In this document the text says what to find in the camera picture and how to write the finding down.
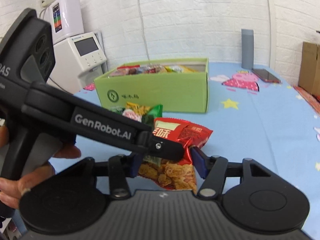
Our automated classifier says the dark green candy packet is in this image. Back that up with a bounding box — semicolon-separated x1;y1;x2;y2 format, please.
142;104;163;129

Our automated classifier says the red fried snack bag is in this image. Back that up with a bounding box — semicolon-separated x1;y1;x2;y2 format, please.
138;117;213;192

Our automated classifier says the red dates snack packet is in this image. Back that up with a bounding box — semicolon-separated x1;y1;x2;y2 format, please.
109;65;143;76

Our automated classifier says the white triangular snack packet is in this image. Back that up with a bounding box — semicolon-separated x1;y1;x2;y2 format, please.
122;109;142;122

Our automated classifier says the yellow chips bag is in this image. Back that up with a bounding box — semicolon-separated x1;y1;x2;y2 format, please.
163;64;198;73

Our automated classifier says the person's left hand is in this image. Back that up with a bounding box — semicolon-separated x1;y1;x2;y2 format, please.
0;126;82;209

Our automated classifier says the yellow patterned snack packet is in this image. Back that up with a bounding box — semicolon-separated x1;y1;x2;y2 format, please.
125;102;151;116

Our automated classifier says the green peas snack packet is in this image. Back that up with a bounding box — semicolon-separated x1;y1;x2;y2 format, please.
108;106;125;115

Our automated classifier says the green cardboard box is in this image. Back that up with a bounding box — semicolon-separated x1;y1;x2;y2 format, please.
94;58;209;113

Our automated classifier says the white water purifier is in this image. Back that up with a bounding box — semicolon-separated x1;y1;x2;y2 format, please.
47;32;107;94

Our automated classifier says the blue cartoon tablecloth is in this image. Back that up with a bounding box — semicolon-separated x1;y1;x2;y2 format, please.
48;61;320;230

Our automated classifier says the smartphone red case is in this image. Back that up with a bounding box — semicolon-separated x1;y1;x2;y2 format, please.
252;68;281;83

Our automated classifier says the brown cardboard box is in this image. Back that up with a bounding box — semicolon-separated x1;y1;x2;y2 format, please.
298;42;320;96

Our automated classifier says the grey cylindrical bottle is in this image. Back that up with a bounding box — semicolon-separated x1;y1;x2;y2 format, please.
241;29;254;69

